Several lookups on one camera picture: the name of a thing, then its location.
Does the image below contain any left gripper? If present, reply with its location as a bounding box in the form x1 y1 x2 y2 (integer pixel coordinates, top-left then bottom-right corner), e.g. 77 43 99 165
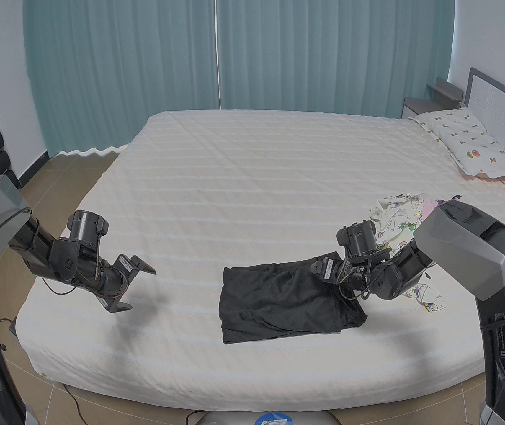
88 254 157 314

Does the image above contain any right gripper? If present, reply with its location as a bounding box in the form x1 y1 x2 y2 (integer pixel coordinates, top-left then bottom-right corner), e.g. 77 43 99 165
312 257 363 298

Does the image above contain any black garment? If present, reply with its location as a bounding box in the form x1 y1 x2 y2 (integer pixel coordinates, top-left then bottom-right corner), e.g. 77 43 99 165
218 257 367 345

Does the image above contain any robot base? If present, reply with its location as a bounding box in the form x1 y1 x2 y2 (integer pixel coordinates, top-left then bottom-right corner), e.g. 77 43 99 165
185 410 342 425

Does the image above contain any pile of clothes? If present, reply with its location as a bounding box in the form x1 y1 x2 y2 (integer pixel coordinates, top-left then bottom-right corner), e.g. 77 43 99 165
369 192 450 316

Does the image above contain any bed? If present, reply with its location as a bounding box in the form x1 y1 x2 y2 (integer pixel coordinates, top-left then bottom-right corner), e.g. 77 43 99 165
13 67 505 415

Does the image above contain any white printed pillow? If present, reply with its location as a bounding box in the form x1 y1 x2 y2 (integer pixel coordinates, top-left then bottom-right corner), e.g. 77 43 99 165
413 106 505 180

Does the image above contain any grey bedside table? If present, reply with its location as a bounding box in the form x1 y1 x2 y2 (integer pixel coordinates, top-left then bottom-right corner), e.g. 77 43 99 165
402 77 466 119

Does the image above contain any blue-green curtain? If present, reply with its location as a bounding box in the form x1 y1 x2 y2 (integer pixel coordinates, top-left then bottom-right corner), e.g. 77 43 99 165
215 0 455 119
22 0 222 159

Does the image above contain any black cable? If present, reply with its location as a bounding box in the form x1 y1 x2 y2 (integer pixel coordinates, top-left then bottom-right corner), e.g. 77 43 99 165
61 382 86 425

